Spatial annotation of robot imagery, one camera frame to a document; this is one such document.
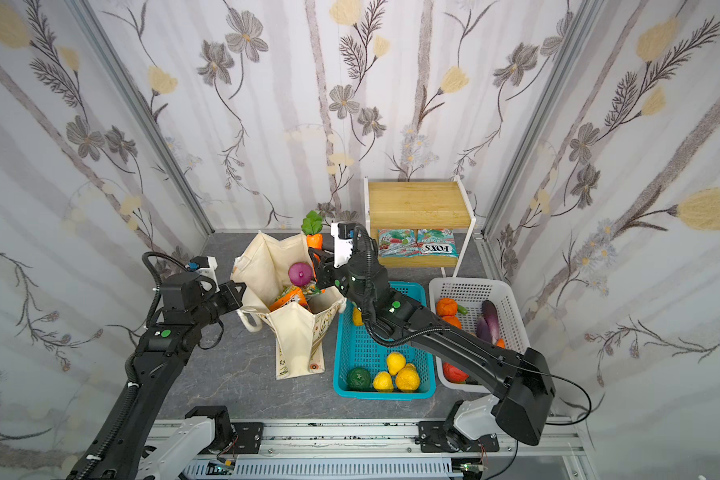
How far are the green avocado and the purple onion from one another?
1.00 ft

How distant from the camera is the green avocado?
80 cm

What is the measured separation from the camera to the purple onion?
0.90 m

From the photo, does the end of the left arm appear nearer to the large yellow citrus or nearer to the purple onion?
the purple onion
